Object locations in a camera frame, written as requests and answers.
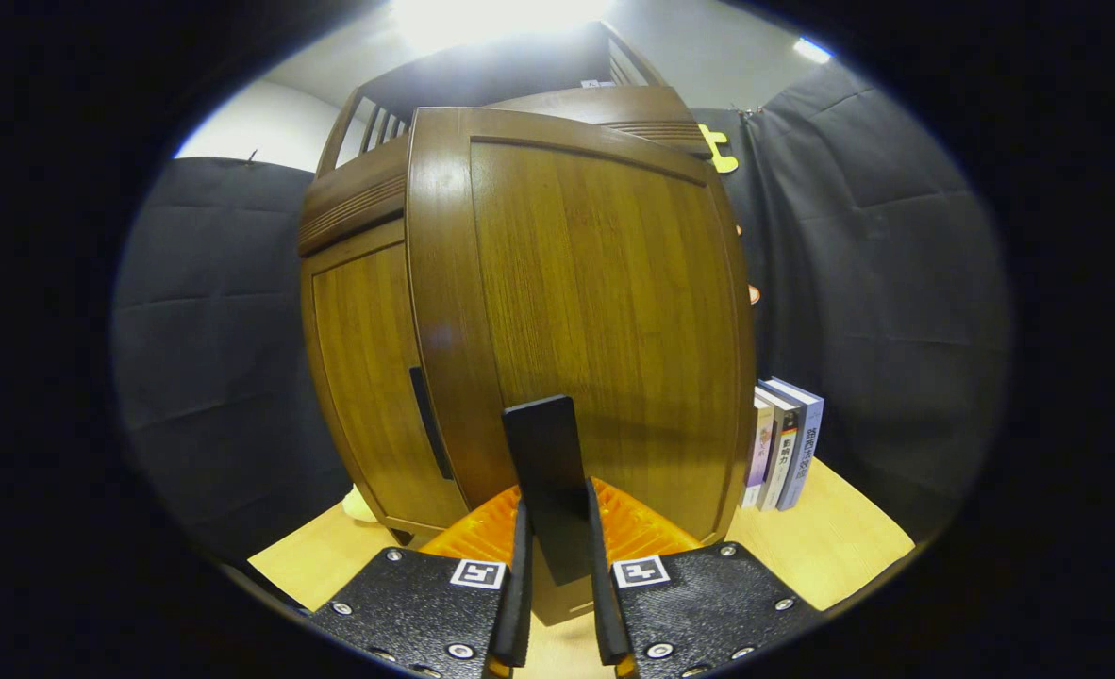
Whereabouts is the wooden double-door shoe cabinet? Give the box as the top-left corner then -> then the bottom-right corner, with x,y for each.
295,21 -> 758,625

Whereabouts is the blue grey spine book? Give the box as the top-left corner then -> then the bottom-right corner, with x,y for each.
767,377 -> 824,512

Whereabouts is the black backdrop cloth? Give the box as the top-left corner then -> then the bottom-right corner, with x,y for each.
109,61 -> 1011,562

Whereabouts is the white purple cover book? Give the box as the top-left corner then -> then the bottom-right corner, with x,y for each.
742,396 -> 775,510

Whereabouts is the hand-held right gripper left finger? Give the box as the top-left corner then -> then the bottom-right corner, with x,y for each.
310,481 -> 532,679

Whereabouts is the wooden shoe cabinet door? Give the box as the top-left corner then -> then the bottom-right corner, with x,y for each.
407,107 -> 758,625
301,219 -> 469,534

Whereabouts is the white orange spine book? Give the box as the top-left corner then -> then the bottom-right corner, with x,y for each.
757,382 -> 801,512

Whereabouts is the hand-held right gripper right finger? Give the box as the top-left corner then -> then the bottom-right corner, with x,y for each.
584,476 -> 823,679

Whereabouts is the black door handle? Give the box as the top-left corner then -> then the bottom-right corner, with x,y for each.
503,396 -> 596,586
409,366 -> 455,480

